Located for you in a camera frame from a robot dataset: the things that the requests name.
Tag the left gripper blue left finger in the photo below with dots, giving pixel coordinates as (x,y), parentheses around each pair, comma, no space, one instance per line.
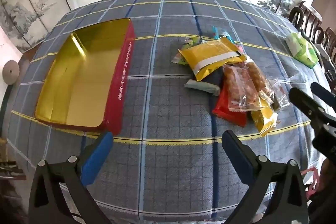
(94,156)

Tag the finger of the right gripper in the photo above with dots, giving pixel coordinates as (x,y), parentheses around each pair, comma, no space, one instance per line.
(322,93)
(306,105)

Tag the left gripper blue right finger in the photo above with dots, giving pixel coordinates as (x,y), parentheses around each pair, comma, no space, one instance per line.
(241,157)

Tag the yellow patterned snack bag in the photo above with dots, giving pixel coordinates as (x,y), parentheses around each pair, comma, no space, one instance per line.
(265,119)

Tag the red snack packet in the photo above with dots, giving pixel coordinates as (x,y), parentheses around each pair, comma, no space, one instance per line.
(221,110)

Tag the clear bag brown snacks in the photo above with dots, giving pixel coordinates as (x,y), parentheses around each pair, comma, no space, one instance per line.
(260,82)

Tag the clear bag of peanuts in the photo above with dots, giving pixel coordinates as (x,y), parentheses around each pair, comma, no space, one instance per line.
(242,94)

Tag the navy and mint snack packet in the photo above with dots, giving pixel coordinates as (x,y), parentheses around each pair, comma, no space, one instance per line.
(210,84)

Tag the yellow snack bag white stripe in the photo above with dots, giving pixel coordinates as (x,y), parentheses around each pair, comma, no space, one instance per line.
(207,57)

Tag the green tissue pack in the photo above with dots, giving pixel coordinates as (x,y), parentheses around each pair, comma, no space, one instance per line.
(301,49)

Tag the dark wooden chair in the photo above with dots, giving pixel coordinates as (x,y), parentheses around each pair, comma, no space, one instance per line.
(309,24)

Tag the red gold toffee tin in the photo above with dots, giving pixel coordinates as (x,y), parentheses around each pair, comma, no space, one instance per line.
(85,87)

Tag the wooden stool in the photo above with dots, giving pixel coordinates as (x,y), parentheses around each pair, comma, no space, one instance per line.
(9,170)

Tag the blue plaid tablecloth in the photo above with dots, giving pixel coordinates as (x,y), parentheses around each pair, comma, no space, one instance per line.
(167,163)

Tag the teal candy wrapper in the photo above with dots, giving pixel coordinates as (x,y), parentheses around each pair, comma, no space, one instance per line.
(221,32)

